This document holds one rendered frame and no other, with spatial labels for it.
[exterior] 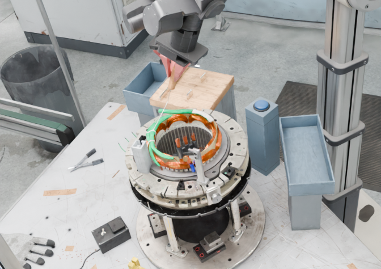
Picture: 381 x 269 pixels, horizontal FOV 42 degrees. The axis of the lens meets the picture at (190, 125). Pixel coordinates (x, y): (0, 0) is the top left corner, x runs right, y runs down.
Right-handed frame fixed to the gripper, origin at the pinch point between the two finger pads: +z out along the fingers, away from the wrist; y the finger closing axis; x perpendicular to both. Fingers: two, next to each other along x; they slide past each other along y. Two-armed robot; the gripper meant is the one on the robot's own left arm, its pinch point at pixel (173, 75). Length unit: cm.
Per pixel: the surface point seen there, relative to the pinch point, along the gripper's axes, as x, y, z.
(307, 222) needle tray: 16, 44, 36
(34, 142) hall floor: 74, -110, 176
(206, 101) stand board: 24.9, 1.8, 24.9
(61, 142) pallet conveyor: 25, -50, 85
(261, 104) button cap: 31.7, 15.9, 20.8
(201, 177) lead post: -6.7, 16.6, 17.2
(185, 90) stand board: 27.5, -6.5, 27.7
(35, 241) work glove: -22, -20, 67
